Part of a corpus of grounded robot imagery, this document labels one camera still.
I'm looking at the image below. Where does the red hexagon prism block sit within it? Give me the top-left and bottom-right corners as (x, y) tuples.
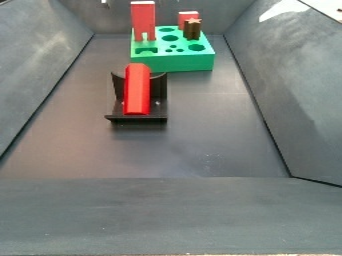
(123, 63), (150, 115)

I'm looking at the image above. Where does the green foam shape board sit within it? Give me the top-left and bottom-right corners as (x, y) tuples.
(131, 26), (215, 73)

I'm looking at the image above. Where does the tall red arch block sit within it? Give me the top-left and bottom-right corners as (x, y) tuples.
(131, 1), (156, 41)

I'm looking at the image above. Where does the short red rounded block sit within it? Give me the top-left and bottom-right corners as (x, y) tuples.
(178, 11), (199, 29)

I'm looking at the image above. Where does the brown star block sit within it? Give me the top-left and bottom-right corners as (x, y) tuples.
(183, 18), (202, 40)

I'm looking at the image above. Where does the black curved cradle stand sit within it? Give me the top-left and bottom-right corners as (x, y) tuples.
(106, 73), (167, 123)

